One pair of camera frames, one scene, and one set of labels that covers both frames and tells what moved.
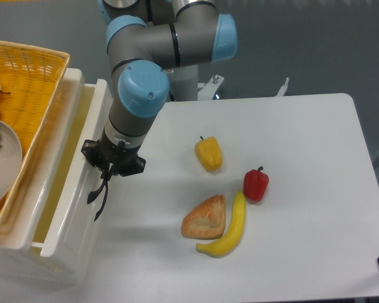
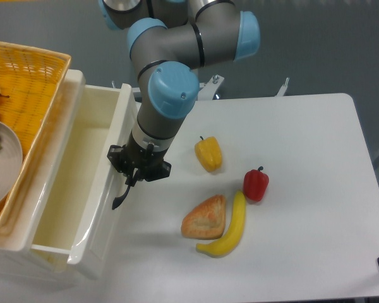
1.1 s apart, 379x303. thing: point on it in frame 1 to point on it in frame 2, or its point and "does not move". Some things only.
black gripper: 125,160 to 136,156
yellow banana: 223,245 does not move
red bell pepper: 255,183 does not move
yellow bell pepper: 208,151 does not move
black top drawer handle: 95,194 to 118,201
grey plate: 4,165 does not move
